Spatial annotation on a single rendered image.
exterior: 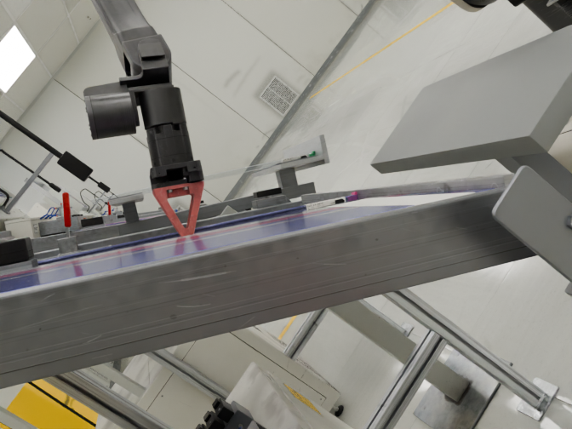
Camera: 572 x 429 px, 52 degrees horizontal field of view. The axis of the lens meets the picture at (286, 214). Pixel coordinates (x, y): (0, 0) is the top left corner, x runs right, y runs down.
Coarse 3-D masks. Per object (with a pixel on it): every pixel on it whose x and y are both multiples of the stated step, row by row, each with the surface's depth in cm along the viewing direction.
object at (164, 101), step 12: (156, 84) 79; (168, 84) 79; (132, 96) 76; (144, 96) 77; (156, 96) 76; (168, 96) 77; (180, 96) 79; (144, 108) 77; (156, 108) 76; (168, 108) 77; (180, 108) 78; (144, 120) 78; (156, 120) 76; (168, 120) 77; (180, 120) 78
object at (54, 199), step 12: (36, 180) 539; (48, 192) 504; (60, 192) 520; (36, 204) 505; (48, 204) 556; (72, 204) 522; (84, 204) 580; (36, 216) 505; (108, 216) 550; (120, 216) 552; (144, 216) 527
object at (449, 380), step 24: (216, 216) 143; (336, 312) 145; (360, 312) 147; (384, 336) 148; (456, 360) 166; (504, 360) 149; (432, 384) 153; (456, 384) 153; (480, 384) 151; (432, 408) 161; (456, 408) 153; (480, 408) 145
